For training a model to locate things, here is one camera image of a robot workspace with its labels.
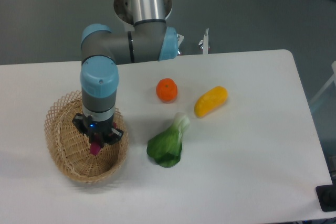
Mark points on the green bok choy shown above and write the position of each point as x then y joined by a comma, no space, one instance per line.
166,147

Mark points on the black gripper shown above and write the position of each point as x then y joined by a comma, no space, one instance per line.
106,129

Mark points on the white clamp post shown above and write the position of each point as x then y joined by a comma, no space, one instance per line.
204,44

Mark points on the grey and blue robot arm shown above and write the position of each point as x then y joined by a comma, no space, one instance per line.
102,51

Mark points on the yellow mango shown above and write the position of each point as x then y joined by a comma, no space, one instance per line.
211,100

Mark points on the woven wicker basket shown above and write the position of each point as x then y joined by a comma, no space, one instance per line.
70,150

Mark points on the white frame at right edge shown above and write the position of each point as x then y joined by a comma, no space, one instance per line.
324,93

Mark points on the white metal base frame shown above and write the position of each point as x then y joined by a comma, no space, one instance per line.
180,39

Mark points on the purple sweet potato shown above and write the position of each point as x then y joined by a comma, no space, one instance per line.
95,145

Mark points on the black device at table corner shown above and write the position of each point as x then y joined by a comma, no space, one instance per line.
326,197

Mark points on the orange mandarin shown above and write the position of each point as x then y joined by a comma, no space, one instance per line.
166,90

